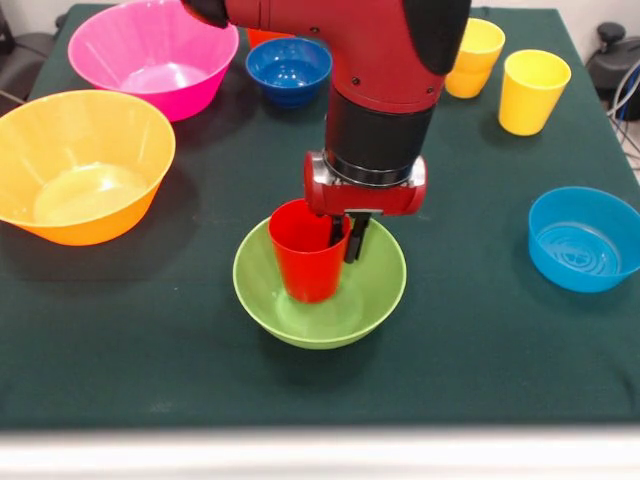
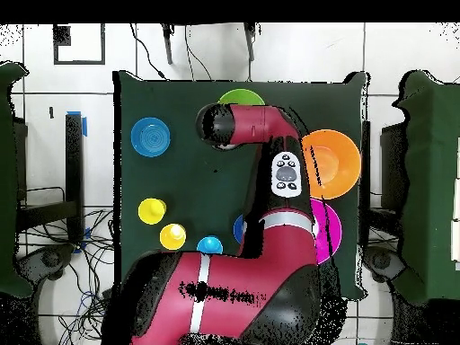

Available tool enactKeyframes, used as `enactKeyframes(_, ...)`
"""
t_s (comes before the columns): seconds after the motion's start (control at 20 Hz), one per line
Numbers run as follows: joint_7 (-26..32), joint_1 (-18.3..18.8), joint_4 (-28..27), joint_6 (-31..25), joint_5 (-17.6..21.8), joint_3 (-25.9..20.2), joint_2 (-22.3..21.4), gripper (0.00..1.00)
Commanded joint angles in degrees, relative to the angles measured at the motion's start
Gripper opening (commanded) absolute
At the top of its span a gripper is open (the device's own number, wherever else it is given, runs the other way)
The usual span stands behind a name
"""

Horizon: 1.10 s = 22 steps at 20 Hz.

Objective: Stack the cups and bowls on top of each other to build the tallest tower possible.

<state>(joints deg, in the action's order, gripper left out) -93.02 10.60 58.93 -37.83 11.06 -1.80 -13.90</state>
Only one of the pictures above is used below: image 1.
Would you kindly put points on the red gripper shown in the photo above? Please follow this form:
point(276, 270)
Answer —
point(370, 200)

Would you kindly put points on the red plastic cup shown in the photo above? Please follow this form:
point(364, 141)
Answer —
point(305, 270)

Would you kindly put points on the green plastic bowl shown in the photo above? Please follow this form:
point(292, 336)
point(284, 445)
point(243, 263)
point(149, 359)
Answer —
point(320, 325)

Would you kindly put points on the light blue plastic bowl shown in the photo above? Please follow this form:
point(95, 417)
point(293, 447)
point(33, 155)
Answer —
point(580, 277)

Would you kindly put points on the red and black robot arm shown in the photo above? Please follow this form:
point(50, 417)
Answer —
point(380, 75)

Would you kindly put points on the dark green table cloth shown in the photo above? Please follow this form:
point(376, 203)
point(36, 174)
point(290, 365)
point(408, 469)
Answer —
point(450, 350)

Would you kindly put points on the dark blue plastic bowl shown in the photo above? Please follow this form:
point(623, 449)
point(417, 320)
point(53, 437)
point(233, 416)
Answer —
point(288, 70)

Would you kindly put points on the amber yellow plastic cup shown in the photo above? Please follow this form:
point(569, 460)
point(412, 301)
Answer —
point(467, 82)

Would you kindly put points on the orange plastic cup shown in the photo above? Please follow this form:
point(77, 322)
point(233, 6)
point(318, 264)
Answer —
point(265, 36)

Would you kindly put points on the large pink plastic bowl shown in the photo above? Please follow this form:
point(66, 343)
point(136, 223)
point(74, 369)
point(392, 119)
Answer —
point(150, 45)

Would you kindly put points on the large yellow-orange plastic bowl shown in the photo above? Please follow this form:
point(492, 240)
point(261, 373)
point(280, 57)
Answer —
point(75, 150)

